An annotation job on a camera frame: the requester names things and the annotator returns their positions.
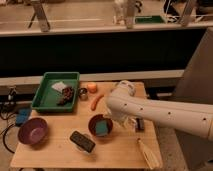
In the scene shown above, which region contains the black rectangular block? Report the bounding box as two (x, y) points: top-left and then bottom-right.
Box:
(70, 131), (95, 153)

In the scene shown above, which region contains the purple bowl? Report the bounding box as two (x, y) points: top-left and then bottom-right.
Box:
(18, 118), (48, 145)

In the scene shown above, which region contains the black cable on floor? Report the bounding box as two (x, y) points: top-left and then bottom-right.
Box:
(0, 103), (18, 154)

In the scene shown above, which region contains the teal sponge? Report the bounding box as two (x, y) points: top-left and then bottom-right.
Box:
(95, 121), (108, 136)

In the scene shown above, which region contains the orange cup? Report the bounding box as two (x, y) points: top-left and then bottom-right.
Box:
(87, 82), (97, 93)

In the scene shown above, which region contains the red-brown bowl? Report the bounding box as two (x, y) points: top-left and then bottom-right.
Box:
(88, 114), (113, 137)

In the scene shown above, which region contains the blue box on floor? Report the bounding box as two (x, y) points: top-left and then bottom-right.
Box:
(15, 108), (31, 126)

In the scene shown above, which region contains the green plastic tray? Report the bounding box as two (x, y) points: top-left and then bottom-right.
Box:
(31, 72), (80, 113)

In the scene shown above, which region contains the brown item in tray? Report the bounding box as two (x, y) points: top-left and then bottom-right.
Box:
(57, 87), (74, 106)

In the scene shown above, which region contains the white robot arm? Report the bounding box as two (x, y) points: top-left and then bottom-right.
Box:
(106, 80), (213, 141)

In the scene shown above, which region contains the white cloth in tray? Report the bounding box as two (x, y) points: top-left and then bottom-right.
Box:
(52, 82), (67, 92)

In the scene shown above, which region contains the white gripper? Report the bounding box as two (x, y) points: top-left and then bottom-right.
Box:
(105, 110), (136, 128)

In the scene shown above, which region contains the orange carrot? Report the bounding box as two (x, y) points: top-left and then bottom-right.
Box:
(90, 94), (104, 111)

